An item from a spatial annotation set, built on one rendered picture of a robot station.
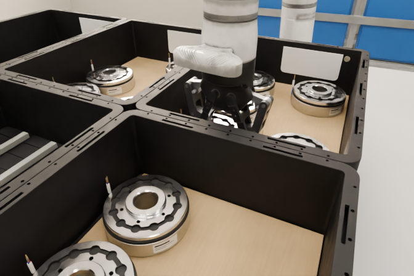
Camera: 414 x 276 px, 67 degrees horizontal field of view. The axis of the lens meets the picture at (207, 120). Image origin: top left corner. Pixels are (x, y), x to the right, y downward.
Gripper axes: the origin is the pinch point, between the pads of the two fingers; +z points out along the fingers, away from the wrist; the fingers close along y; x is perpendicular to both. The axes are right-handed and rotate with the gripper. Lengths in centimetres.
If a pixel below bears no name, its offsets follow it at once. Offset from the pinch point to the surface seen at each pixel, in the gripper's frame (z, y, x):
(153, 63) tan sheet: 2.5, 34.0, -24.3
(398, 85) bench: 15, -27, -75
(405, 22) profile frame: 25, -28, -209
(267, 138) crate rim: -7.6, -9.1, 7.3
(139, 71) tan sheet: 2.5, 33.6, -18.3
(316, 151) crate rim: -7.6, -14.7, 6.8
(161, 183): -0.7, 2.0, 14.2
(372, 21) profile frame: 26, -9, -206
